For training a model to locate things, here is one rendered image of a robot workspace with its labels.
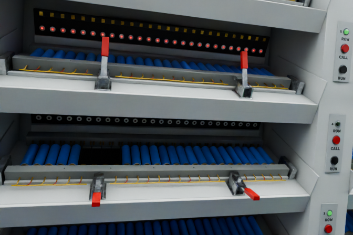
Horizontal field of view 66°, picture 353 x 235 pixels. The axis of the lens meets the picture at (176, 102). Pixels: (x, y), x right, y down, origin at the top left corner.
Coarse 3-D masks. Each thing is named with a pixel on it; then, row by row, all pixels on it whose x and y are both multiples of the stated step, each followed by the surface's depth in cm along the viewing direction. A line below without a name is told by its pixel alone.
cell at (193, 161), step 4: (184, 148) 63; (188, 148) 62; (188, 152) 61; (192, 152) 61; (188, 156) 60; (192, 156) 59; (188, 160) 60; (192, 160) 58; (196, 160) 59; (192, 164) 58
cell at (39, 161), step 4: (44, 144) 56; (40, 148) 54; (44, 148) 54; (48, 148) 56; (40, 152) 53; (44, 152) 54; (36, 156) 52; (40, 156) 52; (44, 156) 53; (36, 160) 51; (40, 160) 51; (44, 160) 52; (40, 164) 51
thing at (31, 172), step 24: (24, 168) 48; (48, 168) 49; (72, 168) 50; (96, 168) 51; (120, 168) 52; (144, 168) 53; (168, 168) 54; (192, 168) 55; (216, 168) 56; (240, 168) 57; (264, 168) 59; (288, 168) 60
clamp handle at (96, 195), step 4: (96, 180) 47; (100, 180) 47; (96, 184) 47; (96, 188) 46; (100, 188) 46; (96, 192) 44; (92, 196) 42; (96, 196) 42; (100, 196) 43; (92, 200) 41; (96, 200) 41; (92, 204) 40; (96, 204) 41
